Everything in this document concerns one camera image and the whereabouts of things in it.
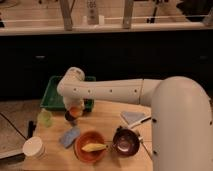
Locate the black object at table edge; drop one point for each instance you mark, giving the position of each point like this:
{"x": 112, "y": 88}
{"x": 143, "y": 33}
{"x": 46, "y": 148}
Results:
{"x": 31, "y": 128}

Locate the yellow banana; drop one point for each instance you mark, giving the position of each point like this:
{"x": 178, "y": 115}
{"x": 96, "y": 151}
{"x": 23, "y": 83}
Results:
{"x": 91, "y": 147}

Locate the black white marker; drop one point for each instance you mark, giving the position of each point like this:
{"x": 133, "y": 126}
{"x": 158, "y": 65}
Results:
{"x": 139, "y": 122}

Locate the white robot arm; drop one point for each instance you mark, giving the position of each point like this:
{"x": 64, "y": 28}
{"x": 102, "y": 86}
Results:
{"x": 182, "y": 118}

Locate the grey folded cloth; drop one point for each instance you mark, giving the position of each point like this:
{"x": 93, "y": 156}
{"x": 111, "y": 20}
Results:
{"x": 132, "y": 117}

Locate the orange bowl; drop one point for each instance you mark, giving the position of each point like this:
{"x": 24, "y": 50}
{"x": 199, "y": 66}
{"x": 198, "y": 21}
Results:
{"x": 86, "y": 138}

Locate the blue sponge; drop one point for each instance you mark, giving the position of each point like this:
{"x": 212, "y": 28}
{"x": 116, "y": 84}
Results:
{"x": 68, "y": 137}

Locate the orange red apple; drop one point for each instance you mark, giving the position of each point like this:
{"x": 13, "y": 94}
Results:
{"x": 75, "y": 112}

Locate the light green plastic cup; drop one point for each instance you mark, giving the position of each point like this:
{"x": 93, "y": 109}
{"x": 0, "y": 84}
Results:
{"x": 44, "y": 118}

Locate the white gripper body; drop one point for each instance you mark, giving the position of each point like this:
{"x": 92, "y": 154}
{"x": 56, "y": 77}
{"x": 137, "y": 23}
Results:
{"x": 70, "y": 103}

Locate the white paper cup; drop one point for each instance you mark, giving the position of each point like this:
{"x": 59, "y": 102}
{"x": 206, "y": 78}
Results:
{"x": 34, "y": 147}

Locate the green plastic tray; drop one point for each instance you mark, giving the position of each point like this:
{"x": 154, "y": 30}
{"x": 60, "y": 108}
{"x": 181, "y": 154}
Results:
{"x": 52, "y": 101}

